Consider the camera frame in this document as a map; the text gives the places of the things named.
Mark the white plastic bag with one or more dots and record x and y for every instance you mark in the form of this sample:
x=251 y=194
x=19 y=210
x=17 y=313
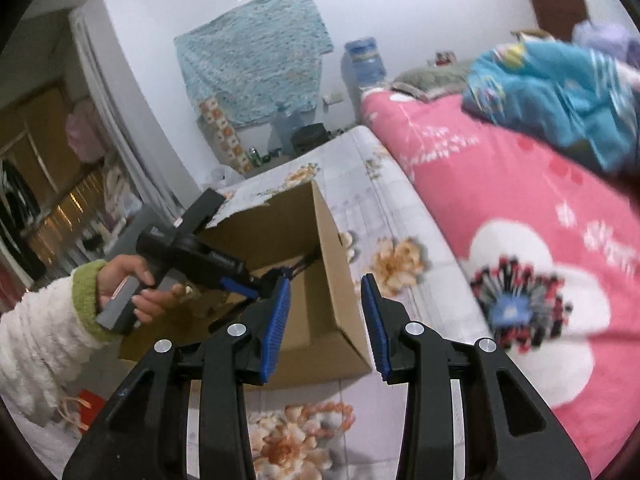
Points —
x=220 y=175

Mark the blue printed quilt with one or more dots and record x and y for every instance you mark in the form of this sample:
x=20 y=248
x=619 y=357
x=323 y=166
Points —
x=550 y=85

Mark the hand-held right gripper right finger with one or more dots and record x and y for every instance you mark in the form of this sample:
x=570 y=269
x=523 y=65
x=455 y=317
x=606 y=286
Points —
x=372 y=325

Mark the brown cardboard box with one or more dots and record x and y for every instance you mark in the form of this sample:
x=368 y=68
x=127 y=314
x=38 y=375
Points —
x=330 y=280

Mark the wooden wardrobe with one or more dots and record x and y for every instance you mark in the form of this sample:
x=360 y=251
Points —
x=45 y=120

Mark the white wall socket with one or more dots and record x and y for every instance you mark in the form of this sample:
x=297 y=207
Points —
x=332 y=99

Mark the teal patterned wall cloth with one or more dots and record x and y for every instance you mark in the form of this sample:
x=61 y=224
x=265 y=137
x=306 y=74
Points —
x=250 y=50

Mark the metal railing with lights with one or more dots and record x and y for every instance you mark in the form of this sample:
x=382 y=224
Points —
x=75 y=205

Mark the person's left hand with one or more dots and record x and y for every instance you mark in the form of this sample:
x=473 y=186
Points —
x=150 y=305

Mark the white curtain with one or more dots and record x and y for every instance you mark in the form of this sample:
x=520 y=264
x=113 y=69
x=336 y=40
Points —
x=130 y=150

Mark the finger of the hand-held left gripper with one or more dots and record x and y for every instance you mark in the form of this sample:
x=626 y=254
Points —
x=242 y=287
x=272 y=275

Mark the black bin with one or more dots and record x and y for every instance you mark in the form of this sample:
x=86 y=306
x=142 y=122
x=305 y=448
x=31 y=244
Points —
x=310 y=137

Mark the grey pillow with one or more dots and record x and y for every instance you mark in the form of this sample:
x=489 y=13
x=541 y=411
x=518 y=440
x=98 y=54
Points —
x=430 y=77

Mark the clear water bottle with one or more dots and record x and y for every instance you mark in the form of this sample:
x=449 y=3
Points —
x=287 y=127

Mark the pink hanging garment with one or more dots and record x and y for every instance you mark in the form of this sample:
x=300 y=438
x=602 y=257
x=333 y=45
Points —
x=82 y=130

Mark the blue water jug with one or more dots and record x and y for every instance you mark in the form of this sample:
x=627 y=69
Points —
x=365 y=60

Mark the green can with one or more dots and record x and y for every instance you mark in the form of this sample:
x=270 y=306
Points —
x=255 y=157

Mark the purple cloth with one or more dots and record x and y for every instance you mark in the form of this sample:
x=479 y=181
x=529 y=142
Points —
x=605 y=37

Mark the red paper bag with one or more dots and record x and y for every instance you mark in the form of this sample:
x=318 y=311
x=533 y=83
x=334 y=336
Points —
x=90 y=402

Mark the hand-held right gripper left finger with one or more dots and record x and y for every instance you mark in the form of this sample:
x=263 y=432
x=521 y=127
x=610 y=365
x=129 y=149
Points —
x=277 y=330

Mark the checkered patterned cloth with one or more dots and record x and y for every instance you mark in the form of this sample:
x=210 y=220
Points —
x=222 y=130

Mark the pink floral blanket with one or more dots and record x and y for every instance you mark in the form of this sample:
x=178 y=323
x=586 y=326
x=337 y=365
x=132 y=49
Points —
x=500 y=185

